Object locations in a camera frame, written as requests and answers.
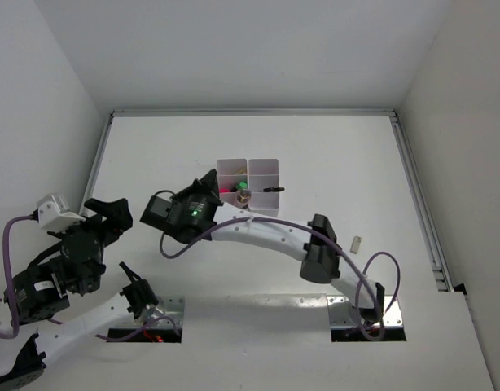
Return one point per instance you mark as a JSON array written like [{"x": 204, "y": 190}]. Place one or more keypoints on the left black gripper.
[{"x": 120, "y": 217}]

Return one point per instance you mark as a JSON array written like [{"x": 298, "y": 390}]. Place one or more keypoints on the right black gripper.
[{"x": 207, "y": 184}]

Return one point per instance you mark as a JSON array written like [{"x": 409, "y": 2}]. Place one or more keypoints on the black handled scissors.
[{"x": 273, "y": 189}]

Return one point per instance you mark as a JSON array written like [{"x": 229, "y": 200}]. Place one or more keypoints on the grey white eraser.
[{"x": 356, "y": 244}]

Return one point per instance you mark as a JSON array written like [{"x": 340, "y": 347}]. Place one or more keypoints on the pink lid clip jar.
[{"x": 242, "y": 197}]

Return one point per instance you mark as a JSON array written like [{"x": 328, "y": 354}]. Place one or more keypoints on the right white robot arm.
[{"x": 312, "y": 243}]

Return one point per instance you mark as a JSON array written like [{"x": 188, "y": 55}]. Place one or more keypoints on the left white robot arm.
[{"x": 30, "y": 337}]

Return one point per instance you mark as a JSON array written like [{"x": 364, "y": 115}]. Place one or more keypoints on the left white compartment organizer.
[{"x": 230, "y": 181}]

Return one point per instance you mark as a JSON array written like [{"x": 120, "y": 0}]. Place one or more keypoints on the white compartment organizer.
[
  {"x": 263, "y": 175},
  {"x": 230, "y": 181}
]

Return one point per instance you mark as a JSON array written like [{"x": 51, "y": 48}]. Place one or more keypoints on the right white compartment organizer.
[{"x": 263, "y": 175}]

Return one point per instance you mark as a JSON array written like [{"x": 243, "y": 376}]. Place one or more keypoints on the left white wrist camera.
[{"x": 54, "y": 214}]

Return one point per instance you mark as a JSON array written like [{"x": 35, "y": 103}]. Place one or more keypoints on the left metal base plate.
[{"x": 172, "y": 307}]

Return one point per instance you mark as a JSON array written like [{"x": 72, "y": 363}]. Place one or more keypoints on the metal base plate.
[
  {"x": 172, "y": 307},
  {"x": 342, "y": 316}
]

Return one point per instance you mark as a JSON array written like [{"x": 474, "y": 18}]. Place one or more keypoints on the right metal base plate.
[{"x": 342, "y": 316}]

